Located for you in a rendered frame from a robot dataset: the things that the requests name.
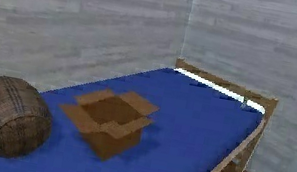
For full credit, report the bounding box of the open brown cardboard box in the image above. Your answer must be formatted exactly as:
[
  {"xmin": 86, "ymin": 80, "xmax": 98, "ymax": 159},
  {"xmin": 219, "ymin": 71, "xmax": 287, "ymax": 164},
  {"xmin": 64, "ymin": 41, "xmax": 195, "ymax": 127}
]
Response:
[{"xmin": 50, "ymin": 79, "xmax": 163, "ymax": 170}]

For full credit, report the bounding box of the brown wooden barrel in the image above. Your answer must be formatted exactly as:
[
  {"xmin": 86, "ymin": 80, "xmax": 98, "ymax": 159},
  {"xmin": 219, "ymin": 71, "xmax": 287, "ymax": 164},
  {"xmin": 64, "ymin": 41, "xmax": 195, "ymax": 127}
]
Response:
[{"xmin": 0, "ymin": 74, "xmax": 60, "ymax": 165}]

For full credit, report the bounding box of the blue bed with wooden frame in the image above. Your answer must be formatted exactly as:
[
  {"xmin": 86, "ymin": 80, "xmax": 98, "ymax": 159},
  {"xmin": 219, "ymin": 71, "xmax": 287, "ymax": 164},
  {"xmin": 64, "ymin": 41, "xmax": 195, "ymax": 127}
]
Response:
[{"xmin": 0, "ymin": 26, "xmax": 284, "ymax": 172}]

